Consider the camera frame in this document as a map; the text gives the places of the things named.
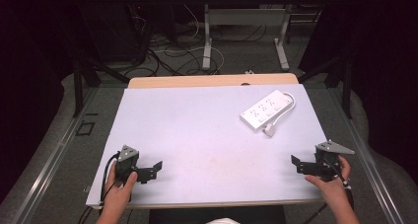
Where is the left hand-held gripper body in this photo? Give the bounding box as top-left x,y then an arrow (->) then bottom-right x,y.
114,144 -> 140,186

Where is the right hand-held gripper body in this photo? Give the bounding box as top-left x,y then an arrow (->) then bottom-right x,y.
313,139 -> 356,183

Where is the person's right hand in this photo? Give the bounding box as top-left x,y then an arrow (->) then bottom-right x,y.
304,154 -> 352,207

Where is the person's left hand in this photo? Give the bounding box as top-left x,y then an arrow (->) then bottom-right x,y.
101,161 -> 139,216

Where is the white table mat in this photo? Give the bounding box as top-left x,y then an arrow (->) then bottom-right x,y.
85,83 -> 329,208

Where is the white power strip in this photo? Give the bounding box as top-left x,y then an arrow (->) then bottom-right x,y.
239,89 -> 294,133

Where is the person's dark clothing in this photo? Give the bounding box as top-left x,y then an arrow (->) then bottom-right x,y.
148,205 -> 287,224

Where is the black metal stand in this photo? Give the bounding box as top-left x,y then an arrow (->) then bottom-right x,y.
71,54 -> 131,118
297,54 -> 353,120

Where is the white-legged desk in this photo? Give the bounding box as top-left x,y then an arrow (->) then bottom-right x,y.
182,0 -> 333,72

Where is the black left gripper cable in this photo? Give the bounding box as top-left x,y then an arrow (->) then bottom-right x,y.
77,152 -> 121,224

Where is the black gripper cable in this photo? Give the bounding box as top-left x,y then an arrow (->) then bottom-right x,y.
303,158 -> 357,224
77,152 -> 121,224

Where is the metal floor rail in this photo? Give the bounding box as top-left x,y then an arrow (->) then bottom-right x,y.
328,85 -> 405,224
9,85 -> 100,224

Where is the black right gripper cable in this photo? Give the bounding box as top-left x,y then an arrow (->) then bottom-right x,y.
303,158 -> 357,224

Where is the white power strip cable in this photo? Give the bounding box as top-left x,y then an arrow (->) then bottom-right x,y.
262,91 -> 297,138

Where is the tangle of floor cables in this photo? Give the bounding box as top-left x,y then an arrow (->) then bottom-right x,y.
126,3 -> 269,78

